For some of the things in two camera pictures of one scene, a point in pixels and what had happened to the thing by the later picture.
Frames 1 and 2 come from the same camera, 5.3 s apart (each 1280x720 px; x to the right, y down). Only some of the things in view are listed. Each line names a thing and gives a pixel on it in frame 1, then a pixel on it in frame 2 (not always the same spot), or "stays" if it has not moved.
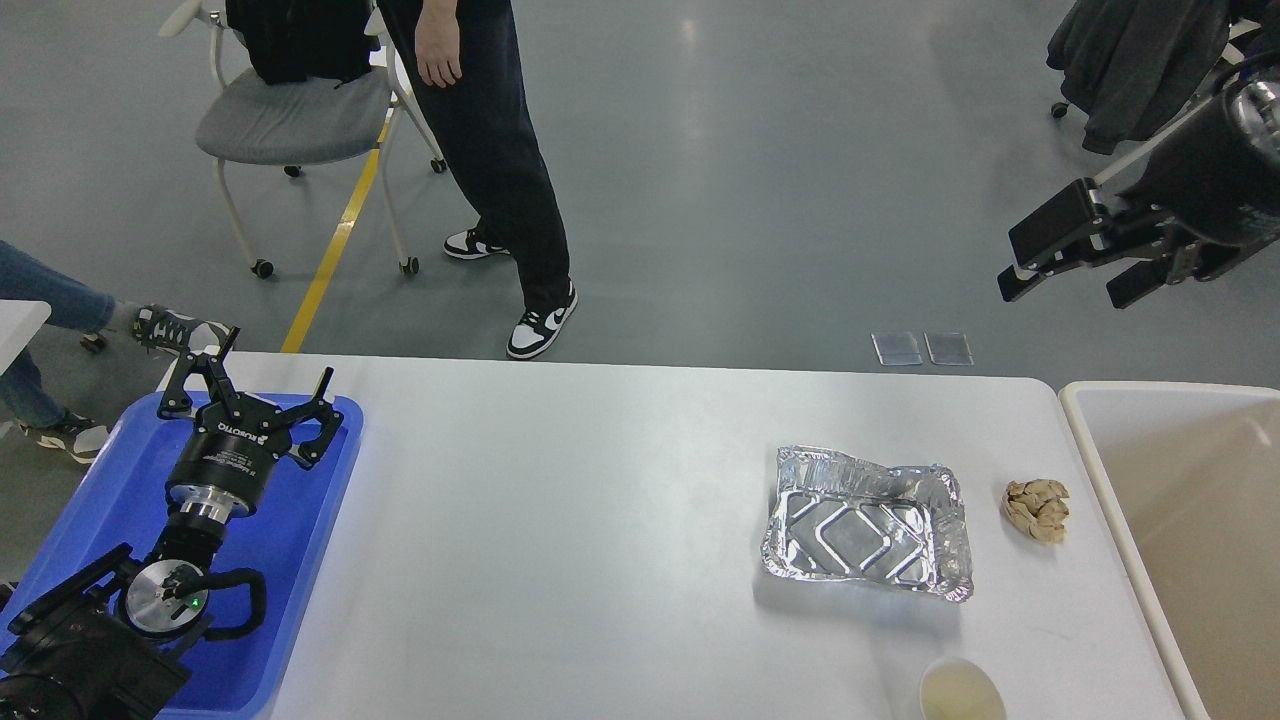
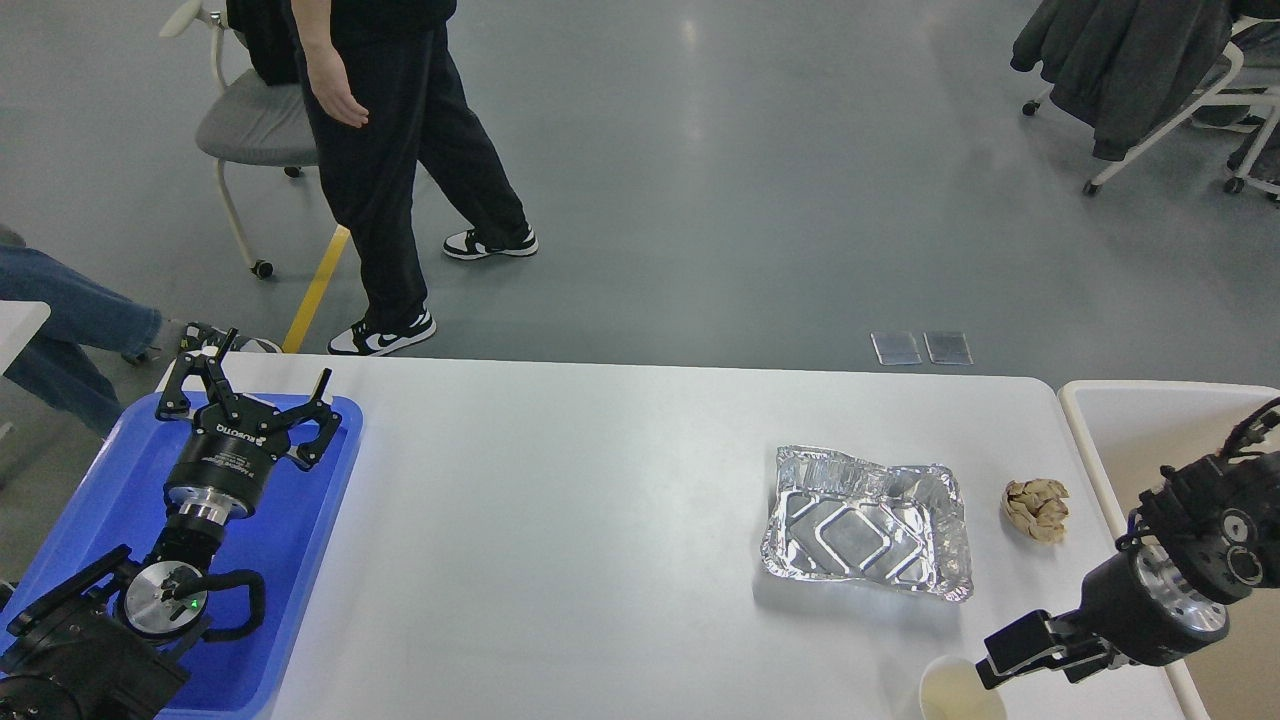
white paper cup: [957, 689] stays
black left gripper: [223, 464] stays
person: [469, 64] -> [384, 60]
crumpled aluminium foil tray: [840, 518] stays
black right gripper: [1216, 183] -> [1137, 609]
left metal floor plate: [896, 349] stays
